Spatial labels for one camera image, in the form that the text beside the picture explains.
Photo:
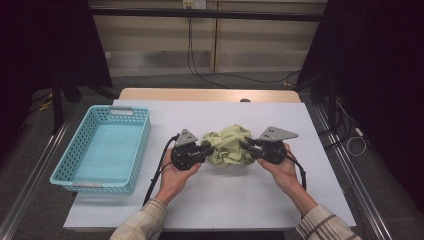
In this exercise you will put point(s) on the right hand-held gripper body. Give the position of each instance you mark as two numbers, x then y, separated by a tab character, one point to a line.
275	134

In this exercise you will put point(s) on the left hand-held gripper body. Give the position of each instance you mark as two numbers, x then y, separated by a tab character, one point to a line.
185	138

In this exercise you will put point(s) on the green printed baby romper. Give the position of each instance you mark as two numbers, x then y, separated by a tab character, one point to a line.
228	145

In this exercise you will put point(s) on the light blue plastic basket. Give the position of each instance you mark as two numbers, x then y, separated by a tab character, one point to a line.
76	146

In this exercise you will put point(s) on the person's right hand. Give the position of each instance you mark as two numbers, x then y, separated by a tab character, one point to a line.
283	173

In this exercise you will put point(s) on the person's left hand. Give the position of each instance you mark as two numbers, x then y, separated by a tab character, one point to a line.
175	181

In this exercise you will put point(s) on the white table cover board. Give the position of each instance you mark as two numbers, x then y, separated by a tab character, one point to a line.
200	110

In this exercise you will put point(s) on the dark round table grommet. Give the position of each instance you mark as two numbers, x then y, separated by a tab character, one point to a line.
245	100

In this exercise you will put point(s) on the black metal stand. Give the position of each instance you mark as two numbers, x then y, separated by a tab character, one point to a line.
56	110
332	110

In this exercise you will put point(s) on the black horizontal metal bar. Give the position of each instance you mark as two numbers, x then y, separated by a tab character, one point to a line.
200	14

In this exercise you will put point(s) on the black curtain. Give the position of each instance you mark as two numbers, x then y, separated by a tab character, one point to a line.
383	66
40	43

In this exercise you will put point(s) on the small white wall fitting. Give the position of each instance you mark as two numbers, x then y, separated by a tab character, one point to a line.
107	55

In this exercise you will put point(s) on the aluminium floor rail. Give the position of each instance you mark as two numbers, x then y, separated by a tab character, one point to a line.
30	181
373	218

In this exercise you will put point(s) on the white wall socket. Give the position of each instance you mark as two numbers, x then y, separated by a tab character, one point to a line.
195	3

